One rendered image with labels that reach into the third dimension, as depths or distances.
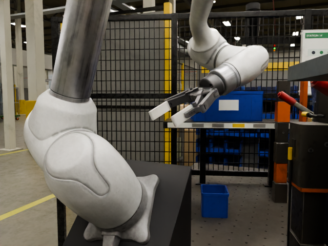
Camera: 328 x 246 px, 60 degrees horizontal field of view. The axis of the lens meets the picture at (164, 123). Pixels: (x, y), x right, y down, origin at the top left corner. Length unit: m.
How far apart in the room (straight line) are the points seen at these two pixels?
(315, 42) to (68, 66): 1.19
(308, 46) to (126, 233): 1.20
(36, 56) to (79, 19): 7.34
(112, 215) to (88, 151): 0.17
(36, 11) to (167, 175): 7.69
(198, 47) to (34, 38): 7.26
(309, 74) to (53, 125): 0.57
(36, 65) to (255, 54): 7.32
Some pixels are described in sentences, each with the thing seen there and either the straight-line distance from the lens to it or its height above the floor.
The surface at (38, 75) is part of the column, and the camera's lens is 8.01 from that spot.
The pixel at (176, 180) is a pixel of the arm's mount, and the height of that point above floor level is 0.91.
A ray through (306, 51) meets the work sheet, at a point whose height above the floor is 1.35.
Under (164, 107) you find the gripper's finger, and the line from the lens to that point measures 0.87.
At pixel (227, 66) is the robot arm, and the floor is 1.22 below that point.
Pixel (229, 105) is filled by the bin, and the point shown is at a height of 1.10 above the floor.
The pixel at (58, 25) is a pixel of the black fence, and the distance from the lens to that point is 1.64.
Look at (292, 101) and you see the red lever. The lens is 0.93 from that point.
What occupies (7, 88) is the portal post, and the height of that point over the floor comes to 1.36.
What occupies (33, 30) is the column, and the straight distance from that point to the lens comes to 8.14.
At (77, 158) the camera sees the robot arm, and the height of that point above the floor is 1.01.
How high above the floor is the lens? 1.13
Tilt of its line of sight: 5 degrees down
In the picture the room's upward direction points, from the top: straight up
